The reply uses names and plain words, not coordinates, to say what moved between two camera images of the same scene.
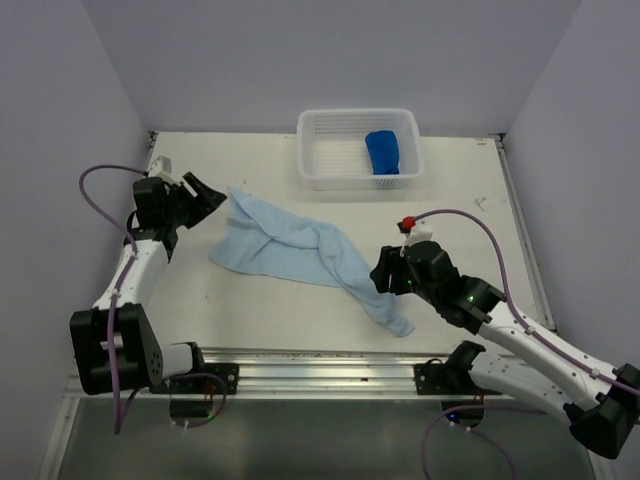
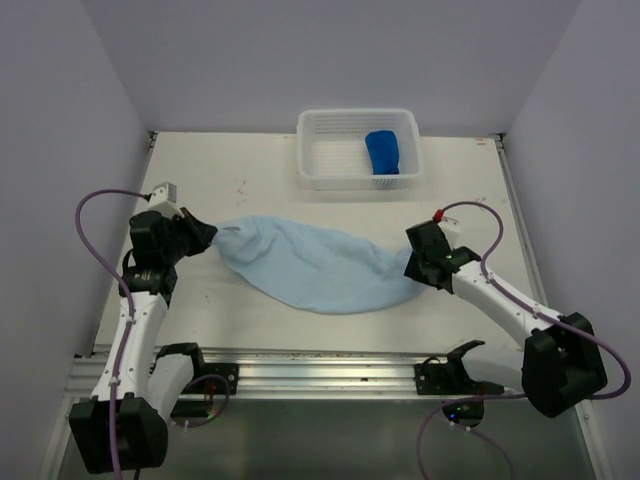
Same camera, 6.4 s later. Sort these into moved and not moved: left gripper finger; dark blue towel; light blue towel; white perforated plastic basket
Moved: left gripper finger; light blue towel
Not moved: white perforated plastic basket; dark blue towel
